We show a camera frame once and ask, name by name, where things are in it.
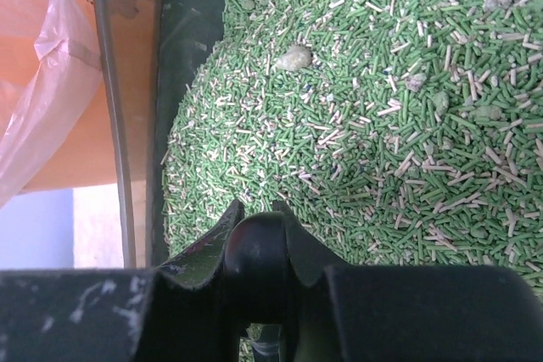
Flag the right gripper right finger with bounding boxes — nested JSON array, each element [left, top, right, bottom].
[[272, 201, 542, 361]]

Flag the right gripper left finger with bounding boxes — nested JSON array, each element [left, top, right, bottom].
[[1, 201, 244, 361]]

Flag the black litter scoop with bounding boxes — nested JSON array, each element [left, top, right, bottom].
[[223, 211, 299, 361]]

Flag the dark litter box tray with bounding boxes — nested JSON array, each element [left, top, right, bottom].
[[120, 0, 542, 291]]

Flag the pink bag-lined trash bin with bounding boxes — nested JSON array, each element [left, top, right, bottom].
[[1, 0, 160, 203]]

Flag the pale litter clump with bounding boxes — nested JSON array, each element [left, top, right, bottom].
[[275, 45, 312, 71]]

